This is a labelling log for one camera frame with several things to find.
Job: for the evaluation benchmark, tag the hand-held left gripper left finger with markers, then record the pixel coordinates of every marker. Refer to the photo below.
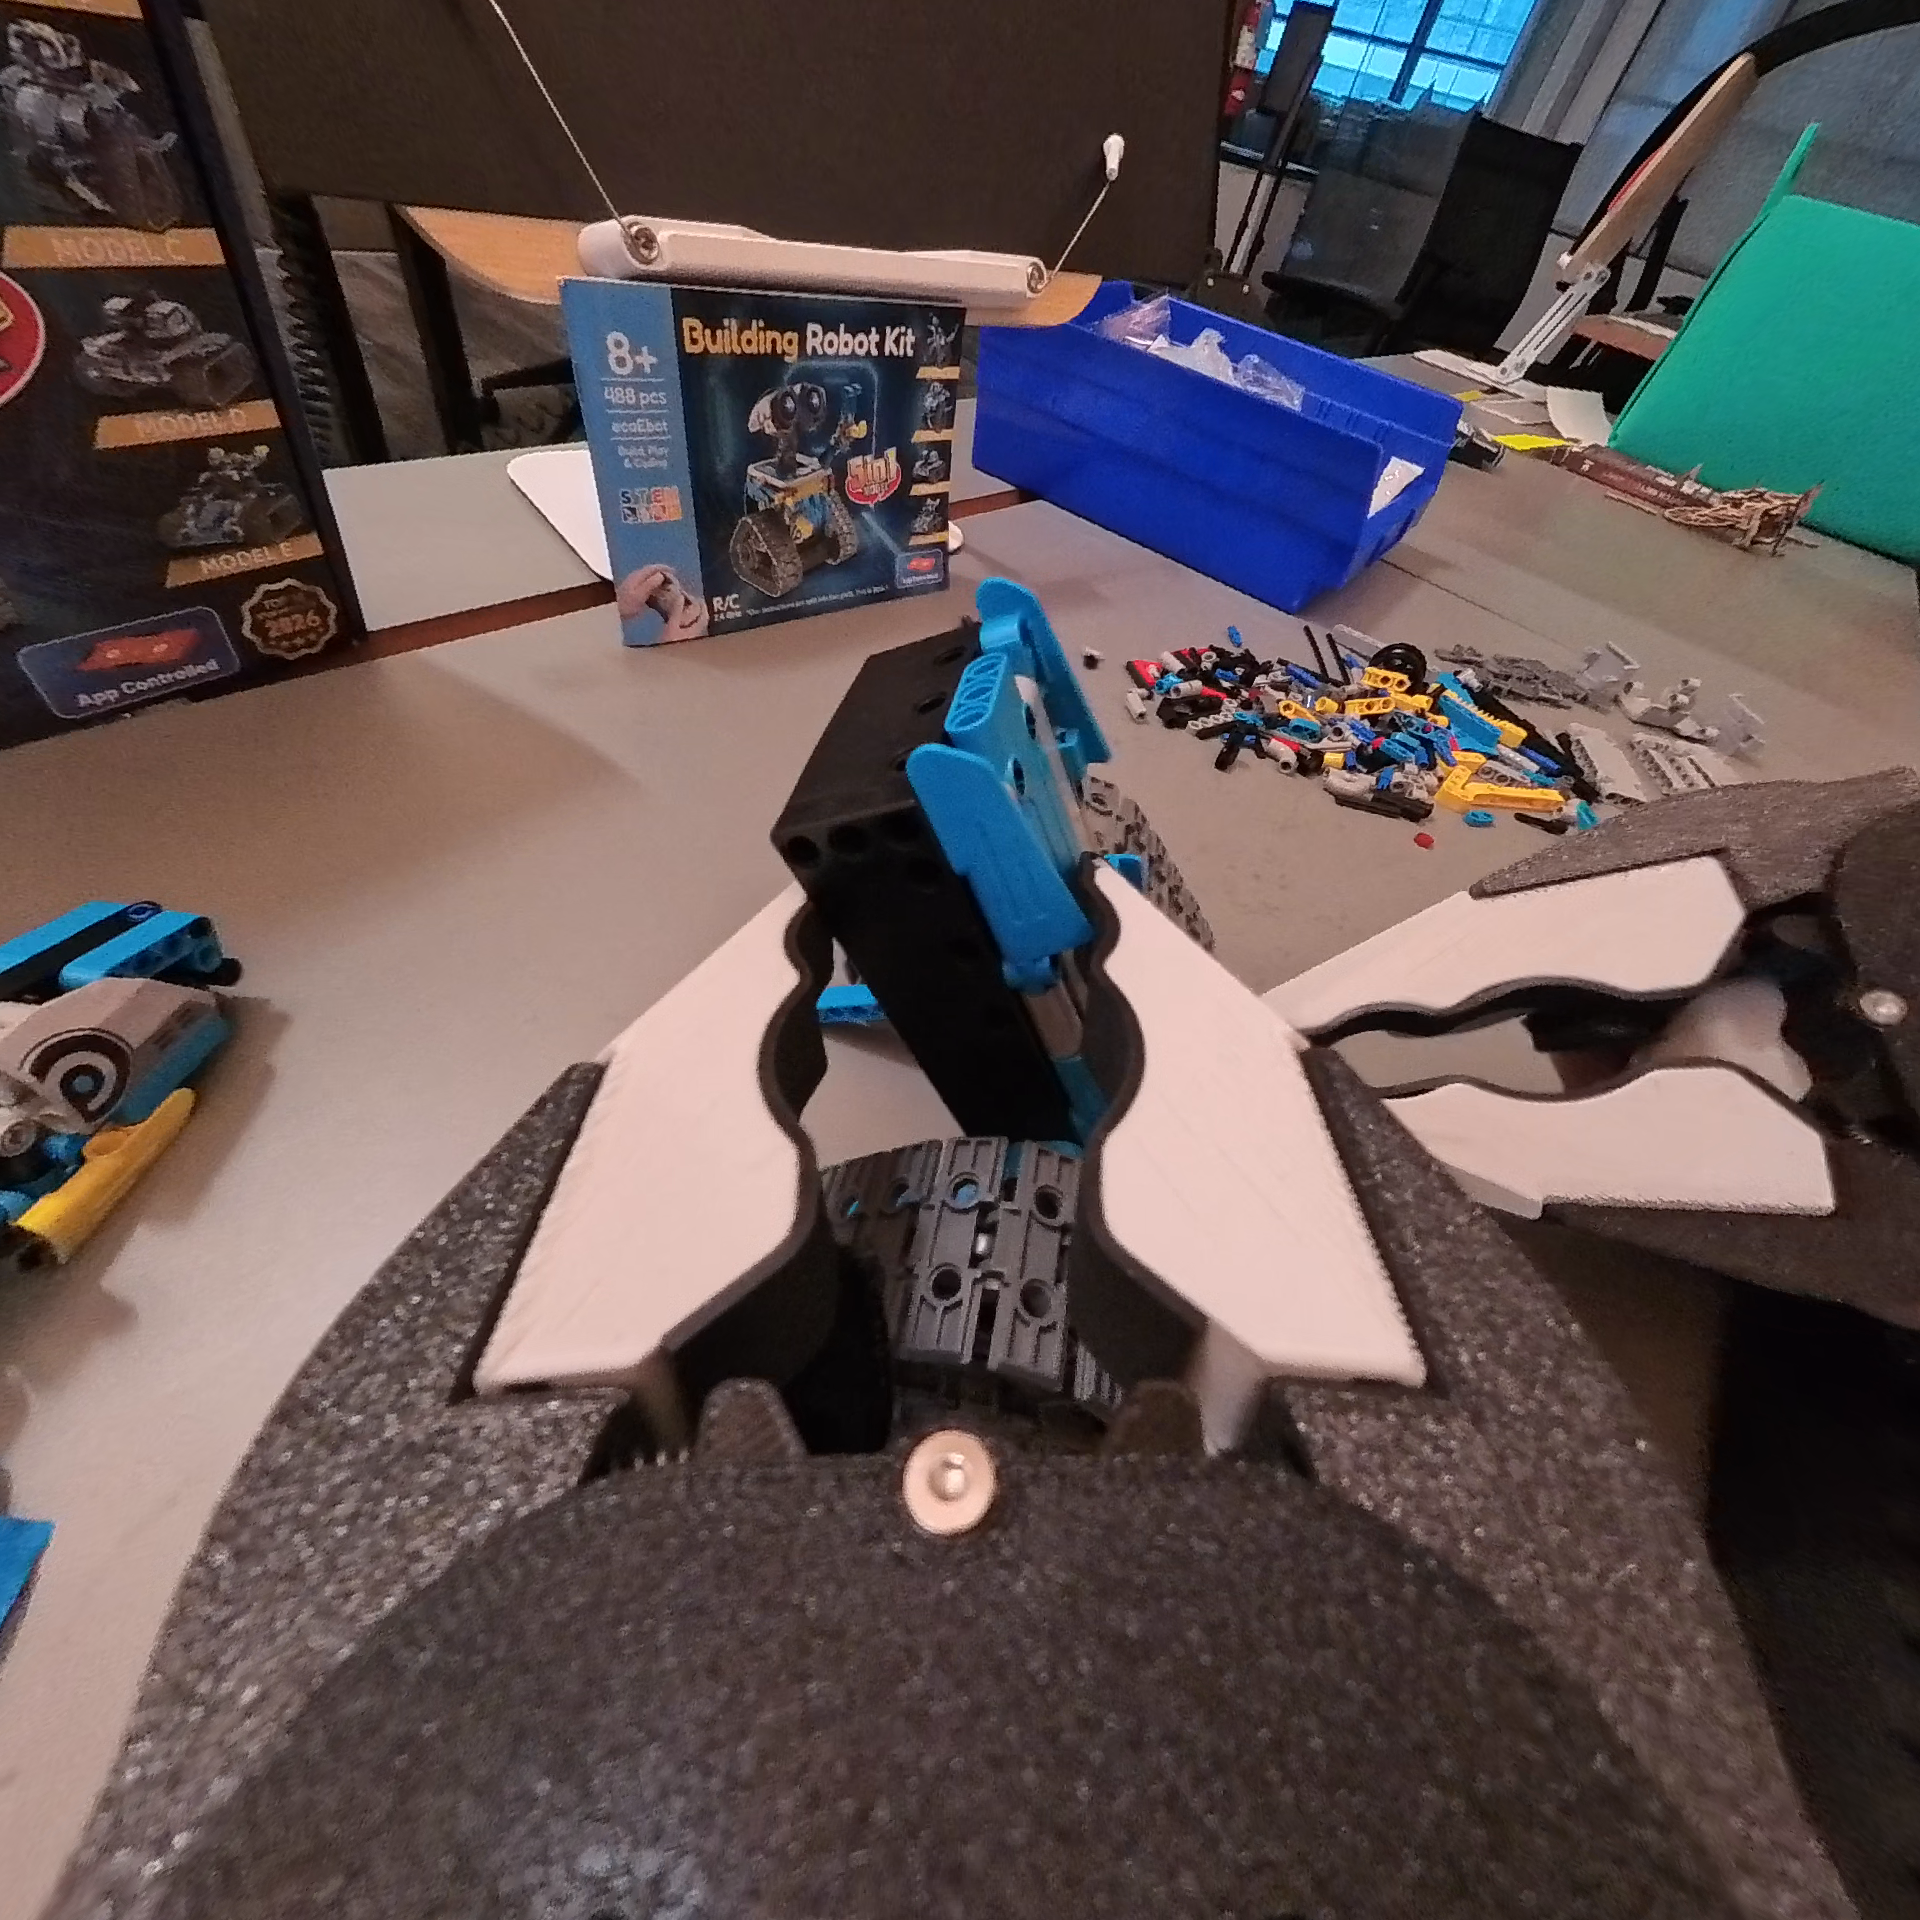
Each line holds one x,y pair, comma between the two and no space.
632,1201

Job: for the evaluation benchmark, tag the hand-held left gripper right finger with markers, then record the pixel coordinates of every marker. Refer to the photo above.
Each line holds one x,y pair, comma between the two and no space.
1263,1201

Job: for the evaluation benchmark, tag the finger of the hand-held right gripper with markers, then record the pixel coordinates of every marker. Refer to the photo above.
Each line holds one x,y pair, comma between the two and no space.
1574,931
1650,1146

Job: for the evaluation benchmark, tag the pile of small brick parts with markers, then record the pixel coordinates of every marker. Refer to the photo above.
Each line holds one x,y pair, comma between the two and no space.
1351,736

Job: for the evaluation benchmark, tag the blue grey tracked toy robot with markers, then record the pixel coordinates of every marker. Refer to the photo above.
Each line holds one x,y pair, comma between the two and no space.
888,898

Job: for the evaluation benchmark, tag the light grey desk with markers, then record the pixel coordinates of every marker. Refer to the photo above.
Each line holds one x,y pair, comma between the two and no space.
376,840

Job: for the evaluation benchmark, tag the brown toy skeleton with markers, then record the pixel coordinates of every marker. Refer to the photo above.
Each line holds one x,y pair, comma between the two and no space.
1726,511

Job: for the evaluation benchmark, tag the teal board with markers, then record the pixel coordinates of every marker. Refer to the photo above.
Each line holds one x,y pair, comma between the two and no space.
1802,377

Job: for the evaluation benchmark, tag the white and yellow papers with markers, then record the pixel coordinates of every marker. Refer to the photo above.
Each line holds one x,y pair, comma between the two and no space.
1558,413

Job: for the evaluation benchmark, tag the robot head brick assembly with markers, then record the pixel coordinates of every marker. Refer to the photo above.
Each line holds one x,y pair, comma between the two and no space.
89,1036

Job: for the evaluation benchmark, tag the blue plastic bin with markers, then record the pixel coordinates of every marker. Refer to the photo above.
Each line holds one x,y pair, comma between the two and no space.
1172,464

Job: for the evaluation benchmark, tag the clear bags of parts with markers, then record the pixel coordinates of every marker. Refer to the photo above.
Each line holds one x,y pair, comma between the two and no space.
1199,343

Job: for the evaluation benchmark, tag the white paper sheet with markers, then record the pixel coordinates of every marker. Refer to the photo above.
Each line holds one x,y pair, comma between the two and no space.
562,495

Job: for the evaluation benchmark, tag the blue curved brick panel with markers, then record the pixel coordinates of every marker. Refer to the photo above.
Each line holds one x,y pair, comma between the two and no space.
19,1559

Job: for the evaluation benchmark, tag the beige black curved stand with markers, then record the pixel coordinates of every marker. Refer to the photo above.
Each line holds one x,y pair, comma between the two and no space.
1668,166

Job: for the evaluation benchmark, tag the black monitor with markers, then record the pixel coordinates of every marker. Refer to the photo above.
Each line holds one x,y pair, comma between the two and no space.
1443,211

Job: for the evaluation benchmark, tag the small robot kit box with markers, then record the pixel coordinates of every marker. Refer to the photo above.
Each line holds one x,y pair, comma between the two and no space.
644,451

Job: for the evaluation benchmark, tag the large robot kit box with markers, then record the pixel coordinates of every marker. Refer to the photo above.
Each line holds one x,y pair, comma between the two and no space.
119,451

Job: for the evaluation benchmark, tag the white tipped rod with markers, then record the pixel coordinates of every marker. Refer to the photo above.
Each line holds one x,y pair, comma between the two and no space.
559,117
1112,151

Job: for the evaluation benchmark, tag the brown cardboard sheet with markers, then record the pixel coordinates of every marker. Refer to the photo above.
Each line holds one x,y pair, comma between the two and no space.
510,257

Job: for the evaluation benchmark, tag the white bar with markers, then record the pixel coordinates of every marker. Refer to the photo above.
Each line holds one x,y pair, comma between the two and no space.
823,262

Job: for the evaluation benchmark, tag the black partition panel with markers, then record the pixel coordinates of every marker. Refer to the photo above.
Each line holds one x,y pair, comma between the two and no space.
823,118

